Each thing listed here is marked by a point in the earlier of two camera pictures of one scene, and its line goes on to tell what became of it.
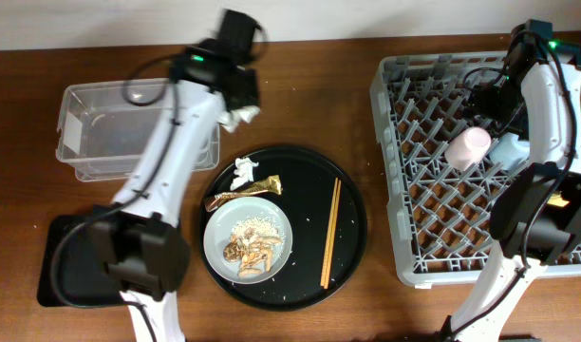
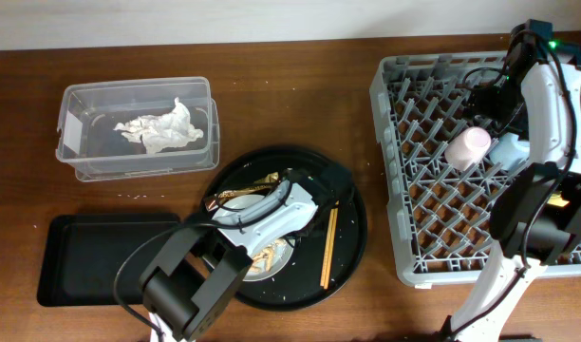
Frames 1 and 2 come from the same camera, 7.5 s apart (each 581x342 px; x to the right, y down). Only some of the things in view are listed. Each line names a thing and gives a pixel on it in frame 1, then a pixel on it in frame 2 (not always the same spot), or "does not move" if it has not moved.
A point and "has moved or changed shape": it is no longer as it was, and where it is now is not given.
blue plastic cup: [510, 151] does not move
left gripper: [253, 89] to [298, 235]
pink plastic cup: [467, 148] does not move
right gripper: [478, 102] does not move
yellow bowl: [556, 199] does not move
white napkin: [229, 121] has moved or changed shape
